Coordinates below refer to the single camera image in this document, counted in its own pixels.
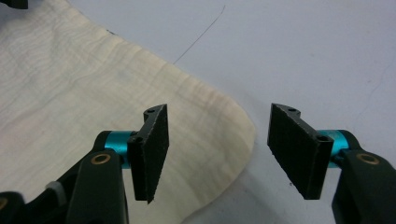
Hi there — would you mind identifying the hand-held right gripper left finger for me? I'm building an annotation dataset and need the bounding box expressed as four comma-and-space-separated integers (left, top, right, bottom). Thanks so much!
104, 103, 171, 204

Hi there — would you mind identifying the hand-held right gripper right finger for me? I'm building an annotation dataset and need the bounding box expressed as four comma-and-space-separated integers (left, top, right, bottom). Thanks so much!
266, 103, 349, 201

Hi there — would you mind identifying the cream printed cloth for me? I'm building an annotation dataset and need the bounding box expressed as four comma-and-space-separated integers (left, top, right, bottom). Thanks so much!
0, 0, 257, 224

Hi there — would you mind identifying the white foam mat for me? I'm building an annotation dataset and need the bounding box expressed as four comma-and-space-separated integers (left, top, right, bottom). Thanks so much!
0, 0, 396, 224

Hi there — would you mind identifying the thin dark thread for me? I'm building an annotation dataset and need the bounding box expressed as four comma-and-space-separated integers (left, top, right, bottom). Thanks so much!
172, 4, 227, 65

